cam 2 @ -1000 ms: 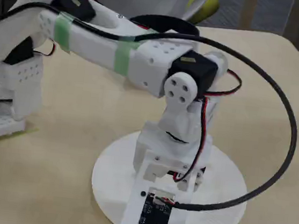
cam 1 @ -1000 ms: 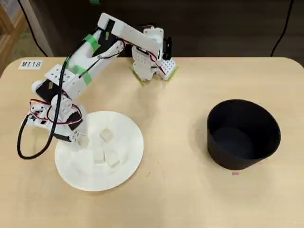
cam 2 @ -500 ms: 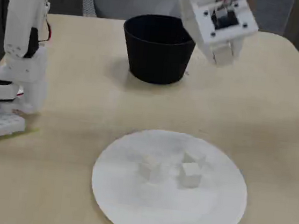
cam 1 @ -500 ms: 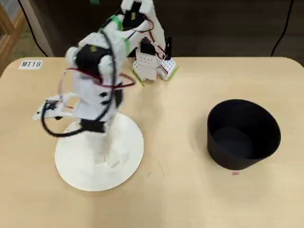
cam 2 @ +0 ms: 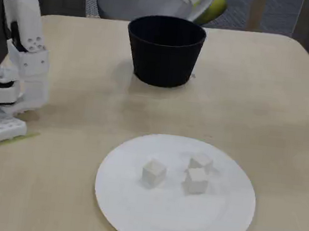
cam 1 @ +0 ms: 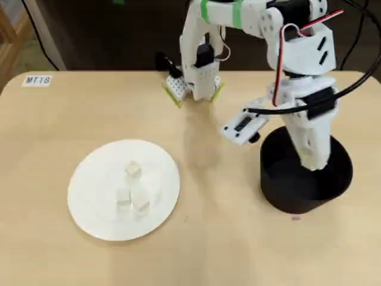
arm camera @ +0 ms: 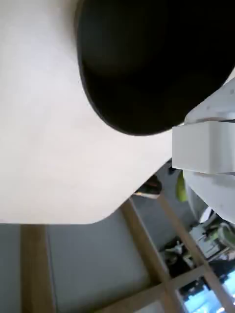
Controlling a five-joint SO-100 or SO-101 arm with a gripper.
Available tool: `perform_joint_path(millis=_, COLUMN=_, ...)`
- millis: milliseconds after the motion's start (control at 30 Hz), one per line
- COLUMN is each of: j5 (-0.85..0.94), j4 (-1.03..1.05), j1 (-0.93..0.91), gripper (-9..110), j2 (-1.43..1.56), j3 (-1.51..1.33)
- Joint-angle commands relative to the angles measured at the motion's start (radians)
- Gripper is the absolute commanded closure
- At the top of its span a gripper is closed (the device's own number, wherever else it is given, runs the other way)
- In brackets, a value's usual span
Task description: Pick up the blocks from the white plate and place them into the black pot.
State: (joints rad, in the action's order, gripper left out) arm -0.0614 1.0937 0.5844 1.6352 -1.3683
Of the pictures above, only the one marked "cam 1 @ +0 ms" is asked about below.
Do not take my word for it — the white cube block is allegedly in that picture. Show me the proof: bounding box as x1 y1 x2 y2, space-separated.
124 160 142 181
115 187 132 212
132 186 151 218

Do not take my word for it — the wooden furniture frame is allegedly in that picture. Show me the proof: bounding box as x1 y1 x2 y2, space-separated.
0 5 33 90

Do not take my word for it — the red white servo wire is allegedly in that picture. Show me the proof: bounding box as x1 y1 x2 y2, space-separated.
273 10 345 107

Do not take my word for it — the white MT18 label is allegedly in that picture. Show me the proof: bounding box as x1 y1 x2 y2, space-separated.
22 74 52 88

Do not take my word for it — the thin black power cable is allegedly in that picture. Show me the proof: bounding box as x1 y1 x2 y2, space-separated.
25 0 60 72
339 0 370 71

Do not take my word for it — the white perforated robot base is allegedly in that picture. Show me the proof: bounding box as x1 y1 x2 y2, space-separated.
165 74 221 101

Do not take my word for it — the thick black camera cable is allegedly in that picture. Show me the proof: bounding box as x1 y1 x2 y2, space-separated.
246 0 381 116

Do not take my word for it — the green tape strip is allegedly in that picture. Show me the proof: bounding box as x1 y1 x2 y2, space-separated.
162 84 183 109
209 82 225 103

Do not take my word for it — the black table clamp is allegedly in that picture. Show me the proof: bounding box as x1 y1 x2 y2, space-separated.
155 51 183 80

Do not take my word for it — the black pot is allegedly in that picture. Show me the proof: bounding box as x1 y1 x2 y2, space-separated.
259 126 354 215

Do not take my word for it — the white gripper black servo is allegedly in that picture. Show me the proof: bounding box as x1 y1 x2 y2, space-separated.
267 76 341 172

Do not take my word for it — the white post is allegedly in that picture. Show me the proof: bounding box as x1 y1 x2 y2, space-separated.
26 0 68 72

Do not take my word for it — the white round plate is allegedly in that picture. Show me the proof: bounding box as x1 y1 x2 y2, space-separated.
67 138 182 241

